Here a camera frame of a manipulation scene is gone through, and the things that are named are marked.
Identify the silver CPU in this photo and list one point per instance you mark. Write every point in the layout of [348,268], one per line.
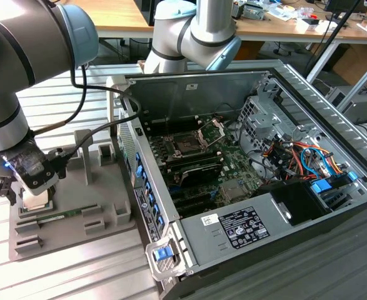
[34,202]

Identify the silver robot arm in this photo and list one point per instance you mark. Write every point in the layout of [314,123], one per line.
[30,47]

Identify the CPU socket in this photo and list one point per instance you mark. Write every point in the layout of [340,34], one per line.
[185,145]

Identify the black expansion slot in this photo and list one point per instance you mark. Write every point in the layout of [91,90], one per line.
[191,203]

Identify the black RAM slot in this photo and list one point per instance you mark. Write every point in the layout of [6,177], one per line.
[195,159]
[183,124]

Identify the green RAM stick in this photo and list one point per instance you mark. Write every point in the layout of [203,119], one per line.
[61,215]

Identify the grey parts rack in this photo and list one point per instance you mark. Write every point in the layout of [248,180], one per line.
[70,193]

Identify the long black sticker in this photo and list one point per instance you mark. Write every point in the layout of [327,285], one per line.
[145,215]

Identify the blue card clip row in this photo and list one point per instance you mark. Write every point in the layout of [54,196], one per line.
[148,190]

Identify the blue case latch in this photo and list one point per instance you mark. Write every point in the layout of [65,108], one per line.
[162,253]

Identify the thin metal locking lever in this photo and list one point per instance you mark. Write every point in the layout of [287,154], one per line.
[167,126]

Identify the open PC case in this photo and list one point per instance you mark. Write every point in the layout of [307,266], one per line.
[158,93]

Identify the long wooden desk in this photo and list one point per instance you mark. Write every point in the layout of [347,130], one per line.
[123,12]

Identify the grey power supply unit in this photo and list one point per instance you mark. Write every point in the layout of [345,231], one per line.
[195,237]

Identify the black graphics card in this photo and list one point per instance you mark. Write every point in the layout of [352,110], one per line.
[202,173]

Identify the white barcode label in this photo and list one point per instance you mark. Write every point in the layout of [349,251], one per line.
[209,219]

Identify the silver chipset heat sink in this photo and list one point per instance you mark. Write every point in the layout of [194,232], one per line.
[232,190]

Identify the green motherboard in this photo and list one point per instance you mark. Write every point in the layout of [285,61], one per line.
[233,165]

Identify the black rating label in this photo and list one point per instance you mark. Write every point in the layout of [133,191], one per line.
[245,228]

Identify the silver drive cage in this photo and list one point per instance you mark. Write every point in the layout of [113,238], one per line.
[258,122]

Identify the grey desktop device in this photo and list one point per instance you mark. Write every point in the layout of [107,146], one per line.
[253,12]

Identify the small blue clip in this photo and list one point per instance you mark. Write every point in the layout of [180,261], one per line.
[352,176]

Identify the black slanted pole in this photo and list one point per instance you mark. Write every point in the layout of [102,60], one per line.
[333,39]

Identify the grey computer tower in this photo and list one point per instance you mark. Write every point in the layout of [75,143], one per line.
[363,106]

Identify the brown cardboard box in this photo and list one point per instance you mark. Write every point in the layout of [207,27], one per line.
[358,62]

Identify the black monitor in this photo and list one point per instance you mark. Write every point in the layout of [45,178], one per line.
[342,4]

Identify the black fan duct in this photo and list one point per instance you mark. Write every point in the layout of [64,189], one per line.
[295,200]

